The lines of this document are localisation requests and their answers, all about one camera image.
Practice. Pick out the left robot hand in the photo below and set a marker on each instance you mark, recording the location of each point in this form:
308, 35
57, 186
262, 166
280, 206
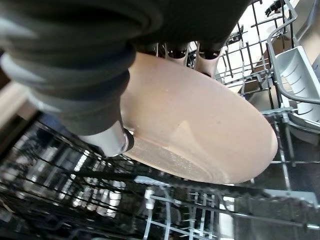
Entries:
272, 9

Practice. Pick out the grey plastic cutlery basket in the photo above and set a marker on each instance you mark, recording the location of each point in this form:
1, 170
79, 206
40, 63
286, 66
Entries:
296, 77

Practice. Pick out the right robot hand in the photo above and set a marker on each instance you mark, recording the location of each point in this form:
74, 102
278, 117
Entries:
75, 62

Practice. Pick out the pink ceramic plate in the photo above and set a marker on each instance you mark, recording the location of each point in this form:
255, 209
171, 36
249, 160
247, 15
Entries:
190, 122

